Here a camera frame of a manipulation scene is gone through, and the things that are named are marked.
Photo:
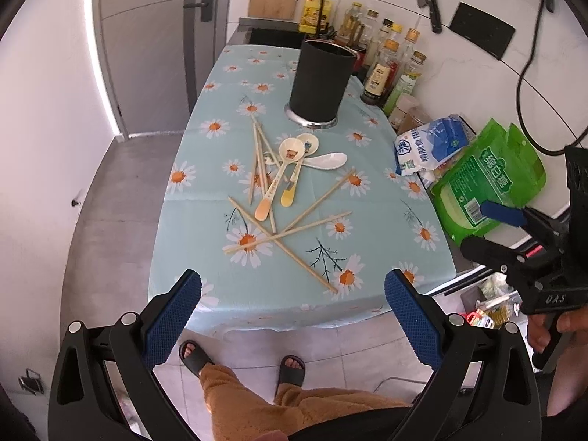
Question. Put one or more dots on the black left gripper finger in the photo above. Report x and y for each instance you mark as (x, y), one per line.
(495, 256)

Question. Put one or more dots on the daisy print tablecloth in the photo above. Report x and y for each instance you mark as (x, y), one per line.
(393, 224)

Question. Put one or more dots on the wooden chopstick diagonal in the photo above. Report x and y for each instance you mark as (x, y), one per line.
(320, 200)

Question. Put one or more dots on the person's right hand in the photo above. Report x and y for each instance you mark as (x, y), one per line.
(570, 379)

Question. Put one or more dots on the long wooden chopstick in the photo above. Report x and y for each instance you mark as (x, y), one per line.
(280, 245)

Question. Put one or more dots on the left black slipper foot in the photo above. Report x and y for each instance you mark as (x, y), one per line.
(194, 357)

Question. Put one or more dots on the black door handle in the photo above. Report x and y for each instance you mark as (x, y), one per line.
(205, 7)

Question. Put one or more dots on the green sugar bag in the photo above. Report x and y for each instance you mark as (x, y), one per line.
(500, 166)

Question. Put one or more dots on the grey door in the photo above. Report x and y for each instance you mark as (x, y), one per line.
(155, 58)

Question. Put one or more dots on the dark soy sauce bottle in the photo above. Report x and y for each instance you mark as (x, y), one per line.
(381, 73)

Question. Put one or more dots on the small spice jar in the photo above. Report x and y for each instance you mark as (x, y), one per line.
(404, 104)

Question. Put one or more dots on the clear oil bottle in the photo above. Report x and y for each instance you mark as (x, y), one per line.
(348, 24)

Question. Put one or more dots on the black faucet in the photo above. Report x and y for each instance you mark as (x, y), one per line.
(318, 34)

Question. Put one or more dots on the blue white salt bag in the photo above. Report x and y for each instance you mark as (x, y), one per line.
(430, 145)

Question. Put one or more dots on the green label bottle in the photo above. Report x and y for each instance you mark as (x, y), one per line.
(411, 72)

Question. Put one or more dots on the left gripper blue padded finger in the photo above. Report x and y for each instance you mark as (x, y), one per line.
(419, 317)
(166, 315)

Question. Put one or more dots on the black utensil holder cup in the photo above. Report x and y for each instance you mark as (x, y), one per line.
(323, 72)

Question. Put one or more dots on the wooden chopstick crossing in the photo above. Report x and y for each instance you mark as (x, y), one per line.
(285, 233)

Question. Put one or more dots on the yellow handled cream spoon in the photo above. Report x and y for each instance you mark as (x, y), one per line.
(311, 144)

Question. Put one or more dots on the yellow oil bottle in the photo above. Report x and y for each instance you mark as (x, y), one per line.
(315, 14)

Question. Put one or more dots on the orange handled cream spoon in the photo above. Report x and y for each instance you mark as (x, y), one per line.
(290, 151)

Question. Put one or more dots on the black slipper foot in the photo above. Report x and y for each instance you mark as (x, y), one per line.
(194, 357)
(292, 371)

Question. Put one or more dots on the orange trousers legs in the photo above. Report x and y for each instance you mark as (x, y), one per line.
(237, 413)

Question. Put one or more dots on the right black slipper foot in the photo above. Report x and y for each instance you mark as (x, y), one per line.
(292, 371)

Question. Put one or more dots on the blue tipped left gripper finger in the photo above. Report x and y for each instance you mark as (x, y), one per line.
(503, 213)

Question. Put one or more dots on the white ceramic spoon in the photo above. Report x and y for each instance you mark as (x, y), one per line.
(328, 161)

